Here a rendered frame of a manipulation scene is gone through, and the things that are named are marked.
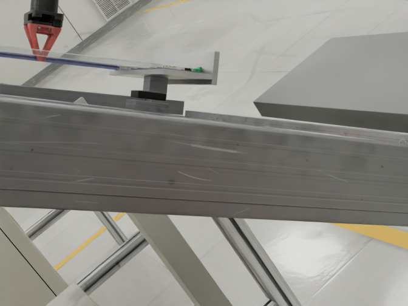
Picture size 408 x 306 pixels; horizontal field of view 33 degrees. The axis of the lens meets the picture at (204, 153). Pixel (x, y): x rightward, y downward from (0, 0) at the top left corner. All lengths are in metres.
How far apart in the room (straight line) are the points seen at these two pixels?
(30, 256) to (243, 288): 0.62
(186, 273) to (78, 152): 1.13
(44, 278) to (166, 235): 0.56
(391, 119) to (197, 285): 0.65
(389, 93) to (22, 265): 1.15
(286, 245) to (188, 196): 1.71
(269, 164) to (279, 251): 1.68
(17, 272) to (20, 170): 1.54
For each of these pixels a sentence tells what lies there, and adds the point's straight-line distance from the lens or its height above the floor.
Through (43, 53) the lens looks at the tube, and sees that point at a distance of 1.29.
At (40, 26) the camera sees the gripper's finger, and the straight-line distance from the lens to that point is 1.49.
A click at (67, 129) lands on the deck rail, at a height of 0.97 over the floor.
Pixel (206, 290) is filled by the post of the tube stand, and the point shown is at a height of 0.30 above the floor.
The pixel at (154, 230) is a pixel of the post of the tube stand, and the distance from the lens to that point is 1.48.
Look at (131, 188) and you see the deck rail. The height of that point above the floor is 0.92.
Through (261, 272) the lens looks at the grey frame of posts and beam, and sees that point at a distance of 1.32.
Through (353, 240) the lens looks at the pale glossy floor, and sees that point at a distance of 2.00.
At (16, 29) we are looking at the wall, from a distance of 8.64.
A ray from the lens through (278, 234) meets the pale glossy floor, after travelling 2.23.
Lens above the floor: 1.05
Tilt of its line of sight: 19 degrees down
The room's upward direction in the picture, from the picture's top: 34 degrees counter-clockwise
